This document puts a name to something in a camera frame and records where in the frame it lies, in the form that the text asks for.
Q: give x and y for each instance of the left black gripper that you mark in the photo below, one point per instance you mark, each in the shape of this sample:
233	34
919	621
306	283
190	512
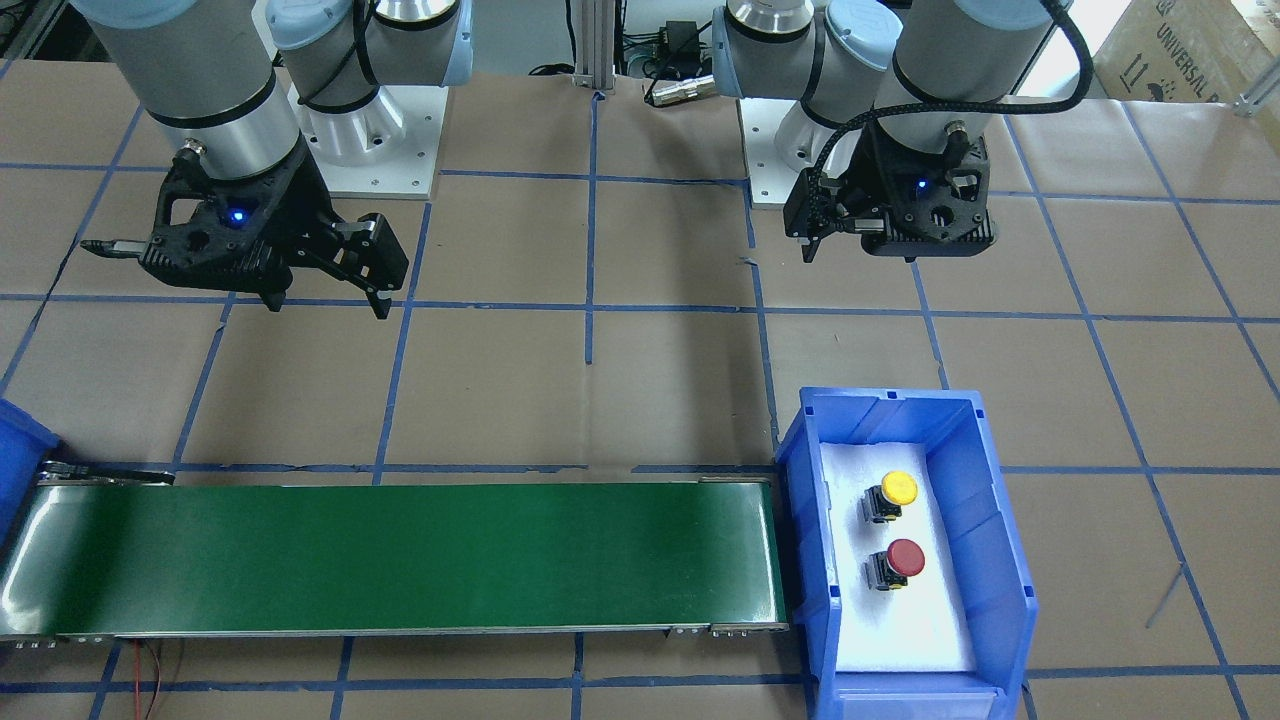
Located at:
838	192

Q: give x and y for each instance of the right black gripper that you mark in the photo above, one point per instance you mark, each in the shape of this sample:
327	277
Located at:
296	206

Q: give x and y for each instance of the yellow push button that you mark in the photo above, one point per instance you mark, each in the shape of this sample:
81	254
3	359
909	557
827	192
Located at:
885	500

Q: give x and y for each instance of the red push button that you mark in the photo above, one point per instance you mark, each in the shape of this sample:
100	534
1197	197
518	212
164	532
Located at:
893	567

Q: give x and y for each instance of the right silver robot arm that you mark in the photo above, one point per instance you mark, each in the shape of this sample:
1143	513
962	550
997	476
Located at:
347	91

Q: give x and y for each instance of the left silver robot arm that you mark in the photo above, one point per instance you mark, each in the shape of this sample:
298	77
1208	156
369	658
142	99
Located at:
904	101

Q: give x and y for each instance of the cardboard box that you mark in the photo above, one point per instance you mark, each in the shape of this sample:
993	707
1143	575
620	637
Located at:
1187	51

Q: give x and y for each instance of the black power adapter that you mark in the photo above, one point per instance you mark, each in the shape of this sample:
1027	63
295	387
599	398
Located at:
679	48

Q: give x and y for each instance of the blue plastic bin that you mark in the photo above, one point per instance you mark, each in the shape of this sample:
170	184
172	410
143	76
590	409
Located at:
991	569
25	443

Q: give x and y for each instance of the green conveyor belt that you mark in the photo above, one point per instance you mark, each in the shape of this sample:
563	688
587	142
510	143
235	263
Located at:
246	561

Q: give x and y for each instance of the white foam pad bin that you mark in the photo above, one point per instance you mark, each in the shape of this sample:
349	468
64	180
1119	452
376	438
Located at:
920	628

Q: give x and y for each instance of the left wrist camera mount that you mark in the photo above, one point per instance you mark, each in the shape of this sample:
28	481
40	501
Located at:
819	206

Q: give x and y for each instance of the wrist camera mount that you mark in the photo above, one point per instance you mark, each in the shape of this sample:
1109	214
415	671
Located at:
819	206
115	249

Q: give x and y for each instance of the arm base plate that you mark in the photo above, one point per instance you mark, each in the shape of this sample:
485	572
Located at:
386	150
778	139

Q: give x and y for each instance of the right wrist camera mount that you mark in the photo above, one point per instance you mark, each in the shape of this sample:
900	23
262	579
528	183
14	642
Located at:
115	249

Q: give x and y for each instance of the aluminium frame post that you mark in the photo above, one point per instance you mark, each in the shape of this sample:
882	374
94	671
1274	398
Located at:
595	25

